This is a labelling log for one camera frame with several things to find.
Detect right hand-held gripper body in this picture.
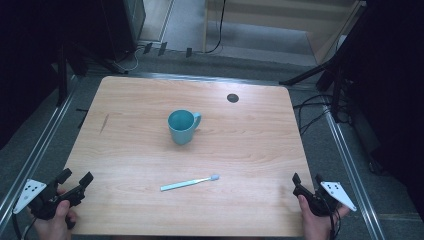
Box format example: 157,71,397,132
292,181,358,218

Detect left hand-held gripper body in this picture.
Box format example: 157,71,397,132
12,178,87,222

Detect light blue toothbrush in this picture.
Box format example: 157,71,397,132
159,173,221,193

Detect teal cup with handle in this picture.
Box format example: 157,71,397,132
167,109,203,146

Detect person's right hand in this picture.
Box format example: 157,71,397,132
297,194,351,240

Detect person's left hand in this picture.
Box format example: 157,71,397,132
29,188,79,240

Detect black metal stand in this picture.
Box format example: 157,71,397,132
54,41,129,108
278,56,349,124

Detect black curtain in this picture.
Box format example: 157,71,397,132
0,0,114,151
336,0,424,214

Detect dark cabinet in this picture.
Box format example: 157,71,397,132
98,0,147,63

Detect metal floor rail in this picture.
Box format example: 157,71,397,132
128,71,286,87
323,104,388,240
0,75,79,231

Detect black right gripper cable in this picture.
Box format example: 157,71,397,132
328,199,343,240

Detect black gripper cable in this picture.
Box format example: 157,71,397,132
11,208,38,240
328,199,343,240

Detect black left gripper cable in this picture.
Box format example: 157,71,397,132
11,208,38,240

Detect black floor cables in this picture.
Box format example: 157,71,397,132
292,93,354,137

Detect white floor cable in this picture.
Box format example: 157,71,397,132
112,45,145,73

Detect light wooden frame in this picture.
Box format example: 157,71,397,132
201,0,368,66

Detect black hanging cable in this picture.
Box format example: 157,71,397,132
203,0,228,55

